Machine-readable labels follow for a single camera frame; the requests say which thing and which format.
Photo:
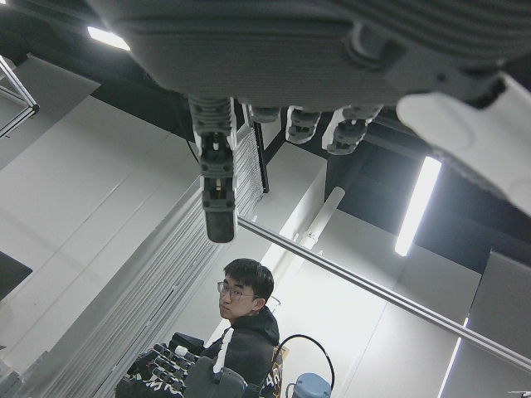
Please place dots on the left grey white robot hand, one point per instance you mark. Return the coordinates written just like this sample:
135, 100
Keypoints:
265, 45

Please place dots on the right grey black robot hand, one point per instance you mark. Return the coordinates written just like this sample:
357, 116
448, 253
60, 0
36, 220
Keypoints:
207, 379

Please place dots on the aluminium frame beam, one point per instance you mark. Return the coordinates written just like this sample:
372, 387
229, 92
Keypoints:
373, 292

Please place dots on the long ceiling light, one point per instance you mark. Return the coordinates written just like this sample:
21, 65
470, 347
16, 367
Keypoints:
419, 203

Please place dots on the person in black hoodie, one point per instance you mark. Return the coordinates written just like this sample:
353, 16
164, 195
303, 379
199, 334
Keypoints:
249, 344

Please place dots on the dark wall screen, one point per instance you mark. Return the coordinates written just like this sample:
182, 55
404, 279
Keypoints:
10, 275

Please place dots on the short ceiling light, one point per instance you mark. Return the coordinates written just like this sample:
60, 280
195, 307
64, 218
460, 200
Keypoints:
108, 38

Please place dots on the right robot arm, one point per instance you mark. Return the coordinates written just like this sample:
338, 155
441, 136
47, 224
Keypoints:
309, 385

